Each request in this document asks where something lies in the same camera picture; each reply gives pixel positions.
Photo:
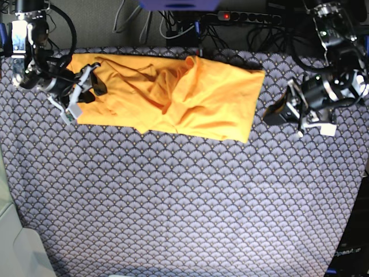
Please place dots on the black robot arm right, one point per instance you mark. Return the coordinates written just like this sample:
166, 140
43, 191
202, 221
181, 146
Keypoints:
35, 67

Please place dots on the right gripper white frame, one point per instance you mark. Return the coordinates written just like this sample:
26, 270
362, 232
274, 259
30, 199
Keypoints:
66, 95

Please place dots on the blue fan-pattern tablecloth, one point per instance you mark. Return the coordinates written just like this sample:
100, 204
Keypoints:
109, 200

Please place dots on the yellow T-shirt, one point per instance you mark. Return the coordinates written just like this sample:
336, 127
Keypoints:
192, 96

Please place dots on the black power strip red switch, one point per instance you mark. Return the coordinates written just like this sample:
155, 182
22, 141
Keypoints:
245, 17

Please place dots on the purple box at top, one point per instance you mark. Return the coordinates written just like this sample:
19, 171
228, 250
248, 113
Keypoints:
180, 5

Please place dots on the black OpenArm base box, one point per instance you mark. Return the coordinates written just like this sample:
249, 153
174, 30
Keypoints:
351, 256

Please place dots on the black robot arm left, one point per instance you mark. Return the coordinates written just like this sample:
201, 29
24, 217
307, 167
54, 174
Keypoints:
341, 49

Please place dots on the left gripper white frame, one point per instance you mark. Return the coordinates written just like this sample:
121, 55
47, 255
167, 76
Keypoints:
312, 104

